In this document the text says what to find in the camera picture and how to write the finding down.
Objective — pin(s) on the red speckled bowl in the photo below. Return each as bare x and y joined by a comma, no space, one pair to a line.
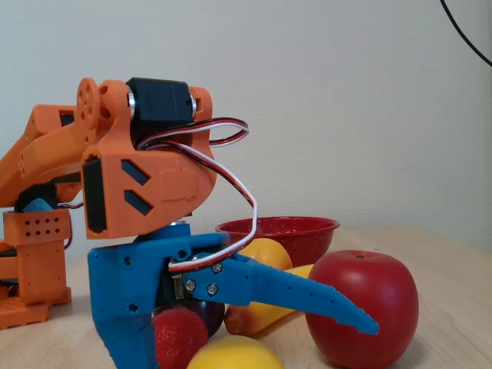
307,238

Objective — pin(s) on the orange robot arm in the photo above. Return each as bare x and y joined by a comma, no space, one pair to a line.
173,184

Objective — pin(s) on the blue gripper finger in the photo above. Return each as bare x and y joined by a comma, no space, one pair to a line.
269,286

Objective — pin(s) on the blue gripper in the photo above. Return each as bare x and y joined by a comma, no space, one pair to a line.
128,277

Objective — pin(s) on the yellow toy lemon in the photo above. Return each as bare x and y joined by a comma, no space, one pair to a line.
234,353

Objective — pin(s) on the red toy strawberry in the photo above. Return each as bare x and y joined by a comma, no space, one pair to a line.
180,338

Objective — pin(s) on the orange toy peach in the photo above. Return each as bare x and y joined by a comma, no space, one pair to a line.
273,255

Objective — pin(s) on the yellow toy banana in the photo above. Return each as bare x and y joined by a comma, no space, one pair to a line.
253,317

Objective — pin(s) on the red toy apple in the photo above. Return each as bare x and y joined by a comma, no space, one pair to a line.
376,288

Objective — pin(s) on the purple toy plum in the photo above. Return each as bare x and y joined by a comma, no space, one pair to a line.
213,317

